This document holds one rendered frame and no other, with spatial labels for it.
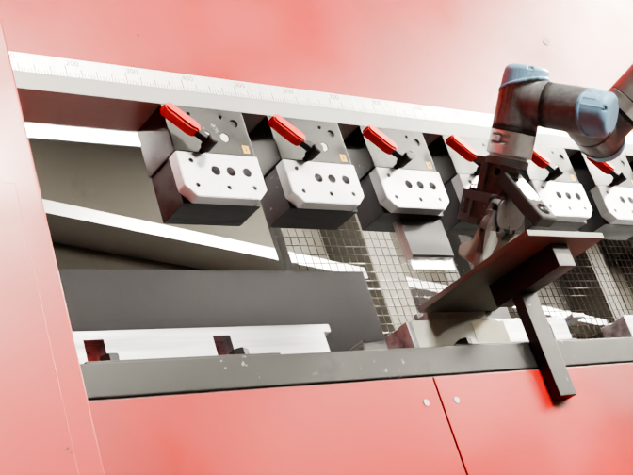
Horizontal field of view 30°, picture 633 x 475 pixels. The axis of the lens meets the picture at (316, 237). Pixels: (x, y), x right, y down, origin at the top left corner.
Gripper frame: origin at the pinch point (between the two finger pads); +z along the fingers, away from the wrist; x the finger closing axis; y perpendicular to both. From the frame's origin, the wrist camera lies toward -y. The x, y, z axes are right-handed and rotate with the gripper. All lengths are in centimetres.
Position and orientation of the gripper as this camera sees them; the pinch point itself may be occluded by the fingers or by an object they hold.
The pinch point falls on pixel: (493, 279)
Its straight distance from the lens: 197.2
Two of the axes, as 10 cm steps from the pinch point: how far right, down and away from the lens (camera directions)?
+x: -7.1, -0.8, -7.0
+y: -6.8, -2.0, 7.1
